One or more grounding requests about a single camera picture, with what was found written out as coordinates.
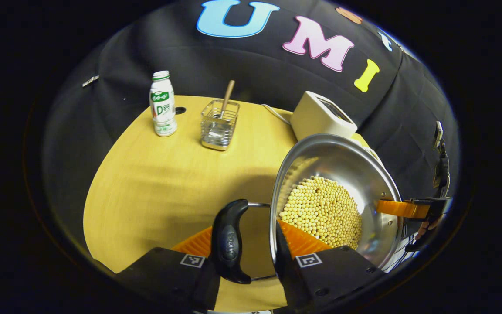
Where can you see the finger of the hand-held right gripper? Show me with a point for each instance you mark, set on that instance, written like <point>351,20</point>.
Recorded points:
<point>401,208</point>

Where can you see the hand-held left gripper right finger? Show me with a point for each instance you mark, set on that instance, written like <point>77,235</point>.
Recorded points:
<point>290,270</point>

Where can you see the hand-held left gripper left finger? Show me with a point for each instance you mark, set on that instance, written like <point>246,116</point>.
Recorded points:
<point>168,274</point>

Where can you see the pile of yellow soybeans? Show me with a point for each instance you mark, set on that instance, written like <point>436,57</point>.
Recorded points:
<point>320,209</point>

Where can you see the cream white toaster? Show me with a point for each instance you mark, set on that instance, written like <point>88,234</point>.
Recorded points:
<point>316,117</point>

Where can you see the white green-label drink bottle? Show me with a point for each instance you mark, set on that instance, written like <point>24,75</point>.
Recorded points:
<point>163,109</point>

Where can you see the wooden stick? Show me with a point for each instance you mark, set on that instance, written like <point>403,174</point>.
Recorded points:
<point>227,98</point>

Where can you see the small metal clip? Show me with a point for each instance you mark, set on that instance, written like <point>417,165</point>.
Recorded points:
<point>90,81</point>

